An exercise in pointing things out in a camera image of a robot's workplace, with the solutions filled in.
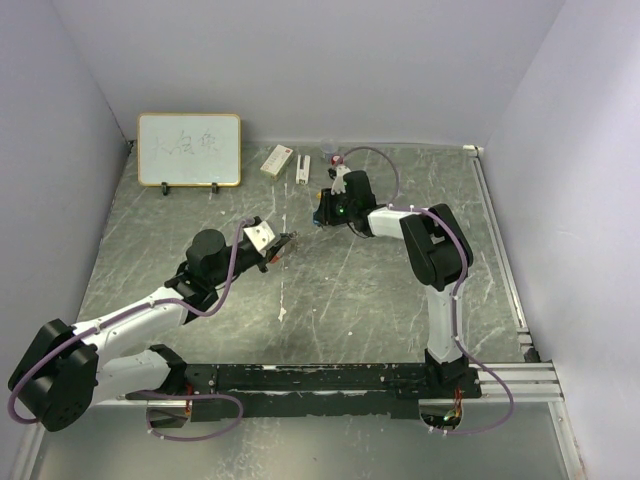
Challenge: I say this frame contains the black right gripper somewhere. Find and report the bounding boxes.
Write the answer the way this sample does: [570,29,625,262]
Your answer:
[313,187,356,227]

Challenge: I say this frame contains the metal key organizer red handle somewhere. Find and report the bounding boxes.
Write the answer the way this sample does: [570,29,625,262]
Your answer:
[270,231,299,263]

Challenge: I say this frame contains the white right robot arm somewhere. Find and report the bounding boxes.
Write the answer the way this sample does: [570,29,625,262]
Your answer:
[313,165,473,398]

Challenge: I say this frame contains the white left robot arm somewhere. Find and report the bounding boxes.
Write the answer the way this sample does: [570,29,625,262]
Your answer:
[7,221,295,432]

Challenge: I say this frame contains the white stapler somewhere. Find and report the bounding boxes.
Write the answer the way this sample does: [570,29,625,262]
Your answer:
[295,154,311,185]

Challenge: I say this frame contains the red black stamp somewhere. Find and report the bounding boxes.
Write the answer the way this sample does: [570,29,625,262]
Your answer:
[328,154,344,179]

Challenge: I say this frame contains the clear plastic cup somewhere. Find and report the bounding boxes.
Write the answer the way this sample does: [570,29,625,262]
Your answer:
[320,138,338,157]

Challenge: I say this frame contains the green white staples box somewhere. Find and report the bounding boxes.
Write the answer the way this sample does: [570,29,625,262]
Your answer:
[260,144,293,180]

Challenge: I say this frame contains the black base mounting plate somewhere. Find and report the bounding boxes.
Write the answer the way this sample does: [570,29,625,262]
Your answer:
[124,362,484,424]

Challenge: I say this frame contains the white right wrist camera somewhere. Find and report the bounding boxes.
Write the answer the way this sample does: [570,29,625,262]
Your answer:
[328,163,351,195]

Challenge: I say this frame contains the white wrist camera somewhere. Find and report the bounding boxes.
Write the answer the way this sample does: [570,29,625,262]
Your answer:
[328,163,351,195]
[243,220,278,257]

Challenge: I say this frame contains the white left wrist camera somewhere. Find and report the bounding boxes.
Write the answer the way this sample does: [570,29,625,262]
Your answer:
[243,220,278,257]

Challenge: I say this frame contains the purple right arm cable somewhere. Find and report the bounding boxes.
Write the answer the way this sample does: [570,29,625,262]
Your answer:
[339,145,516,437]

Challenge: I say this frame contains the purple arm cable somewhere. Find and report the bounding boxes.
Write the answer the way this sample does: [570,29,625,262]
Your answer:
[339,145,516,437]
[7,217,246,442]

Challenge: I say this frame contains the white board yellow frame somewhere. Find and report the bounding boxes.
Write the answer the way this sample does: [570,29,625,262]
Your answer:
[136,113,242,187]

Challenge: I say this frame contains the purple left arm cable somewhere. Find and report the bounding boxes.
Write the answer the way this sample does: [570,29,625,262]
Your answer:
[7,217,246,442]

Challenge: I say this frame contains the aluminium right side rail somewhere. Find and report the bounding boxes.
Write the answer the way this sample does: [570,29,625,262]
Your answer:
[462,144,541,363]

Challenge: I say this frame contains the aluminium rail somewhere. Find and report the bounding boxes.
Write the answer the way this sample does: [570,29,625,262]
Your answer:
[94,361,565,407]
[462,144,541,363]

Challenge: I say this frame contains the aluminium front rail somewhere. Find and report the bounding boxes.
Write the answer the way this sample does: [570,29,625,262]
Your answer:
[94,361,565,407]

